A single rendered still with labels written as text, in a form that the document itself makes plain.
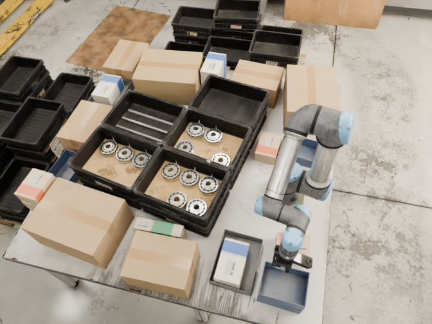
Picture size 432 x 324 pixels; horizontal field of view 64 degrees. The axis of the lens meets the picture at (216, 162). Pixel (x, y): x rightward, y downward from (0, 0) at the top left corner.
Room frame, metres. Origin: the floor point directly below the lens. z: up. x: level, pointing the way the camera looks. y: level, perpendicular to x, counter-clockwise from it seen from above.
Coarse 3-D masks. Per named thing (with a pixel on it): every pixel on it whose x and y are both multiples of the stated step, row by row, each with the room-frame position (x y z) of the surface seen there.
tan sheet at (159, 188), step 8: (160, 168) 1.05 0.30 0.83; (184, 168) 1.04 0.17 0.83; (160, 176) 1.00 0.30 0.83; (200, 176) 0.98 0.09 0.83; (152, 184) 0.95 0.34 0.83; (160, 184) 0.95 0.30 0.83; (168, 184) 0.94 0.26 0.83; (176, 184) 0.94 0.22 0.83; (152, 192) 0.90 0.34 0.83; (160, 192) 0.90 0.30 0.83; (168, 192) 0.90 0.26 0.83; (184, 192) 0.89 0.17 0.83; (192, 192) 0.89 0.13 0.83; (200, 192) 0.88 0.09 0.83; (208, 200) 0.83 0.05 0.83
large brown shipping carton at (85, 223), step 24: (48, 192) 0.91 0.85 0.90; (72, 192) 0.90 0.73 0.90; (96, 192) 0.89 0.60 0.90; (48, 216) 0.78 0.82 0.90; (72, 216) 0.77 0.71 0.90; (96, 216) 0.76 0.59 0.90; (120, 216) 0.77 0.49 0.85; (48, 240) 0.67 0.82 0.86; (72, 240) 0.64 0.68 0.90; (96, 240) 0.63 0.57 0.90; (120, 240) 0.70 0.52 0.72; (96, 264) 0.58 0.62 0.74
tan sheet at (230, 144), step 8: (208, 128) 1.31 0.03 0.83; (184, 136) 1.26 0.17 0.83; (224, 136) 1.24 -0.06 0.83; (232, 136) 1.23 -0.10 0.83; (176, 144) 1.21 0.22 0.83; (200, 144) 1.19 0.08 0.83; (224, 144) 1.18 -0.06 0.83; (232, 144) 1.18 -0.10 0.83; (240, 144) 1.17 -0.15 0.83; (200, 152) 1.14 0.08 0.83; (208, 152) 1.13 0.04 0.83; (216, 152) 1.13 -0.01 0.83; (224, 152) 1.12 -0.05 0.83; (232, 152) 1.12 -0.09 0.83; (232, 160) 1.07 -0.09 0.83
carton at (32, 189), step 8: (32, 176) 1.00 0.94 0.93; (40, 176) 1.00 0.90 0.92; (48, 176) 0.99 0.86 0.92; (24, 184) 0.95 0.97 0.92; (32, 184) 0.95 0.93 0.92; (40, 184) 0.94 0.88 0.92; (48, 184) 0.96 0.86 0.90; (16, 192) 0.91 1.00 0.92; (24, 192) 0.91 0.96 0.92; (32, 192) 0.90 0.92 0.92; (40, 192) 0.91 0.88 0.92; (24, 200) 0.89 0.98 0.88; (32, 200) 0.86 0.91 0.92
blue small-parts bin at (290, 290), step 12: (264, 264) 0.48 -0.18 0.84; (264, 276) 0.45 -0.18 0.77; (276, 276) 0.44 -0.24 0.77; (288, 276) 0.44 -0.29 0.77; (300, 276) 0.44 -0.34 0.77; (264, 288) 0.40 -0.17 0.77; (276, 288) 0.39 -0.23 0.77; (288, 288) 0.39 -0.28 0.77; (300, 288) 0.39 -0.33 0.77; (276, 300) 0.33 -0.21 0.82; (288, 300) 0.34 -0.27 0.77; (300, 300) 0.33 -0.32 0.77
